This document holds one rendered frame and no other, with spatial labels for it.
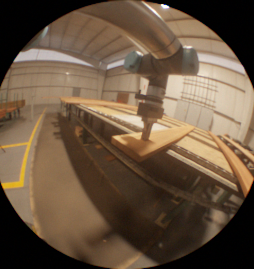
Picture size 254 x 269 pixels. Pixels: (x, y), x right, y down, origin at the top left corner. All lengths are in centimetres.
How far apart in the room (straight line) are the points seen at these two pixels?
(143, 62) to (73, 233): 119
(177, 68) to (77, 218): 117
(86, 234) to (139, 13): 116
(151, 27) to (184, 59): 9
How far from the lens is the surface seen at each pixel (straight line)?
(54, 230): 110
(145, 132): 39
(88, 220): 105
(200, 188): 74
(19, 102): 682
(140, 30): 17
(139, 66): 29
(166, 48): 20
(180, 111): 618
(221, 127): 676
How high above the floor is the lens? 102
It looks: 19 degrees down
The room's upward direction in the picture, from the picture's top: 12 degrees clockwise
